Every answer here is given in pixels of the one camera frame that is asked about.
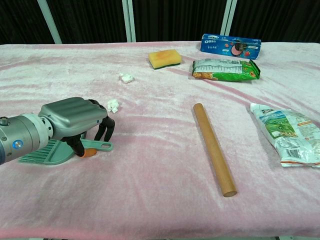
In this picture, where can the yellow green sponge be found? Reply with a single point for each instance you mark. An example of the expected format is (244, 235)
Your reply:
(163, 58)

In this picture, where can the small teal broom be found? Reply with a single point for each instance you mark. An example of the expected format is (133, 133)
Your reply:
(57, 155)

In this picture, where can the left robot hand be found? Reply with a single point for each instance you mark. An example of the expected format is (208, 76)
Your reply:
(72, 115)

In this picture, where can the white green snack bag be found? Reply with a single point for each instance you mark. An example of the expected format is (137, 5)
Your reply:
(282, 130)

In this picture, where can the white metal frame post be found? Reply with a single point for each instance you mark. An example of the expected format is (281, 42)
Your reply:
(50, 25)
(130, 25)
(228, 20)

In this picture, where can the wooden rolling pin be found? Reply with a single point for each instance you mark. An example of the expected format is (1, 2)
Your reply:
(212, 147)

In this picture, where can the blue Oreo cookie box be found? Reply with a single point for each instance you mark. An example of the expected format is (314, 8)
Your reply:
(225, 46)

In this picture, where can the black curtain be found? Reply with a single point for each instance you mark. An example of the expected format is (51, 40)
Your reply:
(175, 17)

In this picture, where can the pink velvet tablecloth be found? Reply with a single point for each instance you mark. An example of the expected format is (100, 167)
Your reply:
(150, 175)

